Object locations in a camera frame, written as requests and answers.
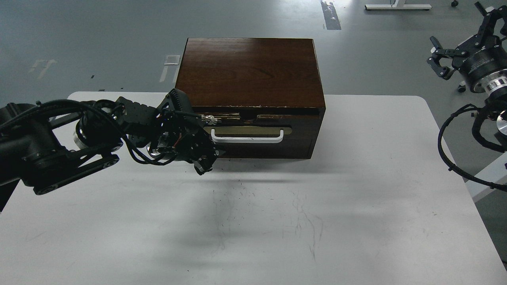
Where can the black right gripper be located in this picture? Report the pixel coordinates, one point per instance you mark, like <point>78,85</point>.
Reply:
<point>483,71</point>

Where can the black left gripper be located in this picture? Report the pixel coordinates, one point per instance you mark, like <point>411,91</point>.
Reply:
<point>170,132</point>

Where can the wooden drawer with white handle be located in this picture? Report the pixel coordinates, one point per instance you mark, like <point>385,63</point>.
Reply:
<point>268,137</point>

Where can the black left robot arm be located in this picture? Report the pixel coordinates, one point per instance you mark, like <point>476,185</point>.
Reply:
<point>49,145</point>

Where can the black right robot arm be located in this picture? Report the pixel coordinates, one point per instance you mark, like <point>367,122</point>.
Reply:
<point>495,104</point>

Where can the dark wooden drawer cabinet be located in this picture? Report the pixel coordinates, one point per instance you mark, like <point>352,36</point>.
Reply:
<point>242,78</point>

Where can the white table leg base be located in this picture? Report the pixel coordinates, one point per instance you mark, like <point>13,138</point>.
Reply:
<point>397,5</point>

